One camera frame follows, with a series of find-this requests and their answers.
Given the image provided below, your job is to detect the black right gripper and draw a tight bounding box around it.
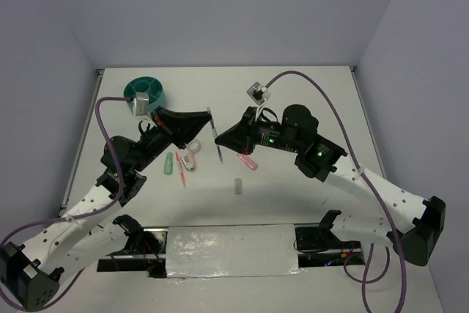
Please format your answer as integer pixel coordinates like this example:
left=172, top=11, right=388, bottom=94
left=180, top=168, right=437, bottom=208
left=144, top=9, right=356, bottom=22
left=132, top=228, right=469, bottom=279
left=215, top=104, right=303, bottom=153

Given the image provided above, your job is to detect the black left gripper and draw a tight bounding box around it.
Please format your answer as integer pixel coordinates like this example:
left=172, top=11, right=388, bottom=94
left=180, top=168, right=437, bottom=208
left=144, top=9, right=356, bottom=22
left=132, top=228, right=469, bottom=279
left=134, top=107, right=213, bottom=172

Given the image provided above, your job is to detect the red pink pen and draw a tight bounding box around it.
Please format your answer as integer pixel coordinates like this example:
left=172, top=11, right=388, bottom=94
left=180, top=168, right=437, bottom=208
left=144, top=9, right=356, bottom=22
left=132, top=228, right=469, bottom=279
left=175, top=152, right=187, bottom=188

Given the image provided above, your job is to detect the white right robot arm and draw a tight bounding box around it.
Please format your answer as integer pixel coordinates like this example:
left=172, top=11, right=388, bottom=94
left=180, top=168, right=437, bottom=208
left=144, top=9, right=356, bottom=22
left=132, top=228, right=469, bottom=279
left=215, top=104, right=446, bottom=267

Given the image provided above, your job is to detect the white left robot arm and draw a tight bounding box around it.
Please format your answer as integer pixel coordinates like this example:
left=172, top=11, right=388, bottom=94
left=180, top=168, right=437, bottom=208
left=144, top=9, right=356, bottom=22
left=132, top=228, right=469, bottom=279
left=1, top=107, right=211, bottom=312

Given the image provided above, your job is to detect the clear tape roll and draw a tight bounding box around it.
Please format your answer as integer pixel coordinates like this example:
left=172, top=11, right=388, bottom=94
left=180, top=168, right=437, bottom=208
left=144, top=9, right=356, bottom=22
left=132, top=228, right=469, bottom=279
left=187, top=139, right=202, bottom=154

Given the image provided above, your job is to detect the pink capped highlighter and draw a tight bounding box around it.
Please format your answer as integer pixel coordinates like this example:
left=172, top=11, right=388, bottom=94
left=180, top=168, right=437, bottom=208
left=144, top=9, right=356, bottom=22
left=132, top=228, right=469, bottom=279
left=237, top=154, right=258, bottom=170

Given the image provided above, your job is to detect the pink mini stapler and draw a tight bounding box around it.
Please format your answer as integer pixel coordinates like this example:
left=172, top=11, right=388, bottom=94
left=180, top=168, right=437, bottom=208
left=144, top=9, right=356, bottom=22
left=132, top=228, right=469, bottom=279
left=181, top=152, right=196, bottom=172

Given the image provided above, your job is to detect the green capped marker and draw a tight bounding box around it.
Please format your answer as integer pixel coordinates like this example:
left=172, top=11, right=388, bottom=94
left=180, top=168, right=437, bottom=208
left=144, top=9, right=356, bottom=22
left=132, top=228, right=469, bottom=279
left=163, top=152, right=174, bottom=176

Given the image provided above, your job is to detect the teal round compartment organizer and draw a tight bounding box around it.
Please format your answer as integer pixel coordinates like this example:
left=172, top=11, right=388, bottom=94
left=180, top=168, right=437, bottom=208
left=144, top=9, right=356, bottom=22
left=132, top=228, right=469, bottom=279
left=123, top=76, right=166, bottom=114

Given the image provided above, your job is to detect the beige rectangular eraser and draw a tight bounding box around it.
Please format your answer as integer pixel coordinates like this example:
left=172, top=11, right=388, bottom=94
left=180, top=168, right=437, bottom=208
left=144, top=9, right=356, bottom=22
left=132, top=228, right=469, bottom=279
left=234, top=178, right=243, bottom=195

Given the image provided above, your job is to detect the silver foil tape sheet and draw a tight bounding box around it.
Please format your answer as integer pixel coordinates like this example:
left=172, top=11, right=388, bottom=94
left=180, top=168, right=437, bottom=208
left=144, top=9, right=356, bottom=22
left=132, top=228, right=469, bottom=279
left=166, top=224, right=302, bottom=279

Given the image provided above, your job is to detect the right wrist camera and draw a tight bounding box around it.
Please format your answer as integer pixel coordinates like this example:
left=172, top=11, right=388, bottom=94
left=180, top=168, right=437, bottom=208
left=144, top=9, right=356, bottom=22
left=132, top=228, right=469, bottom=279
left=246, top=81, right=270, bottom=118

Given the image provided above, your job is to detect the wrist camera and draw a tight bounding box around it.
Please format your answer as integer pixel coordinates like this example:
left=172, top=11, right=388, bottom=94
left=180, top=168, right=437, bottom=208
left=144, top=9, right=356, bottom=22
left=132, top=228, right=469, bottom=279
left=246, top=81, right=270, bottom=118
left=133, top=92, right=151, bottom=122

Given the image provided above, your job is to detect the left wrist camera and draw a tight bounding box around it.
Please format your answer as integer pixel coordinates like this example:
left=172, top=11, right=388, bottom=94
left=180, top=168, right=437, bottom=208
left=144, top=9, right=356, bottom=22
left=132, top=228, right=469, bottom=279
left=133, top=92, right=151, bottom=122

